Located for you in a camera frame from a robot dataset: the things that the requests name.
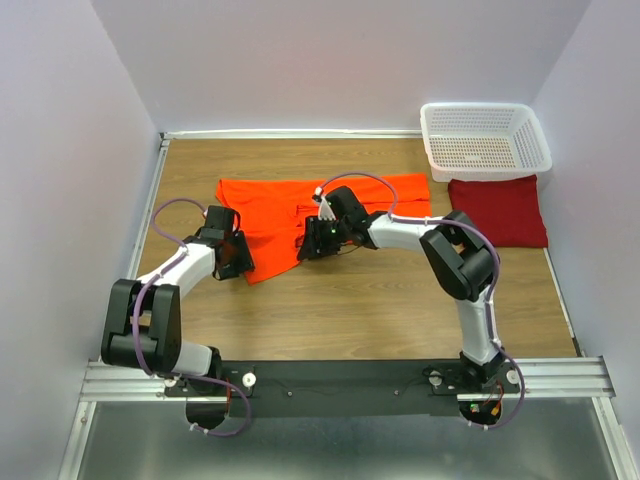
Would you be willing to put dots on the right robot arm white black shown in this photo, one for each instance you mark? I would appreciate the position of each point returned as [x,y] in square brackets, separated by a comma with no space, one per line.
[465,264]

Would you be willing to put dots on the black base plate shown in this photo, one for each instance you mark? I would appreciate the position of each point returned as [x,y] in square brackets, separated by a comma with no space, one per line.
[358,388]

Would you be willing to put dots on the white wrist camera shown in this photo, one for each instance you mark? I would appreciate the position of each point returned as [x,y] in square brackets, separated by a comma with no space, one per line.
[222,218]
[325,212]

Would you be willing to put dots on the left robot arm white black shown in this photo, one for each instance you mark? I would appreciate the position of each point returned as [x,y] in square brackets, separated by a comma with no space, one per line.
[143,326]

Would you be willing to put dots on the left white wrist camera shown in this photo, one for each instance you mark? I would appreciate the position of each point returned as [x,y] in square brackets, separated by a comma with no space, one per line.
[222,218]

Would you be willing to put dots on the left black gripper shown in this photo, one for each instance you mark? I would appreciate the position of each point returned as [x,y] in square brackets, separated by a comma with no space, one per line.
[245,262]

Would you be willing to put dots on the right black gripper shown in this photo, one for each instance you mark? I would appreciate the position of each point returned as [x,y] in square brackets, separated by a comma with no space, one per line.
[309,248]

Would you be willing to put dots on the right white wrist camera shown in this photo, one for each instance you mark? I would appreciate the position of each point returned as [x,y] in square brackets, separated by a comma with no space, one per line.
[325,212]

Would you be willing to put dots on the orange t shirt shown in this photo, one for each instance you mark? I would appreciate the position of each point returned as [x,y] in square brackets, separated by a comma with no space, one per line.
[272,213]

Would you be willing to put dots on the aluminium rail frame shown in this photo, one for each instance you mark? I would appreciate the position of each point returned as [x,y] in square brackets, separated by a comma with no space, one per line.
[352,307]

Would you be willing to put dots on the white plastic basket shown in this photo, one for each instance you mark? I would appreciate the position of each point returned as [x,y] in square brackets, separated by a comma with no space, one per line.
[483,141]

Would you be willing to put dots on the folded dark red t shirt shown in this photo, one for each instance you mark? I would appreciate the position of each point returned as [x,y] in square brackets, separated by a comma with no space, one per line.
[506,212]

